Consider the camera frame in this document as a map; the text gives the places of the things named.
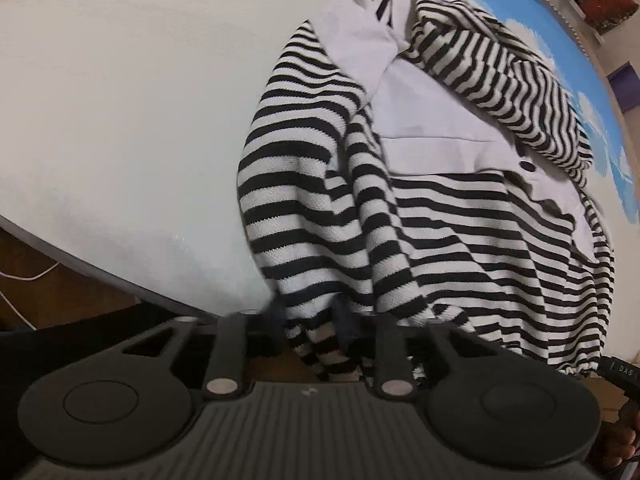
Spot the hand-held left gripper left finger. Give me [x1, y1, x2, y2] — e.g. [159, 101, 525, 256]
[117, 300, 288, 402]

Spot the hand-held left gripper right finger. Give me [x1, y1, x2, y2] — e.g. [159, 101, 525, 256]
[330, 295, 483, 401]

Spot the black white striped hooded sweater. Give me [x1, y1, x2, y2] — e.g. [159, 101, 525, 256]
[237, 0, 616, 383]

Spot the person's right hand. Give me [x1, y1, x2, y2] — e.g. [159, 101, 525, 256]
[597, 422, 640, 471]

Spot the purple box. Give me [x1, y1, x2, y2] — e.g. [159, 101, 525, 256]
[607, 59, 640, 112]

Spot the dark red cushion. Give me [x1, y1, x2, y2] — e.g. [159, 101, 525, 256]
[581, 0, 635, 37]

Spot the white cable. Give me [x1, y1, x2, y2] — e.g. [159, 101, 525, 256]
[0, 259, 57, 322]

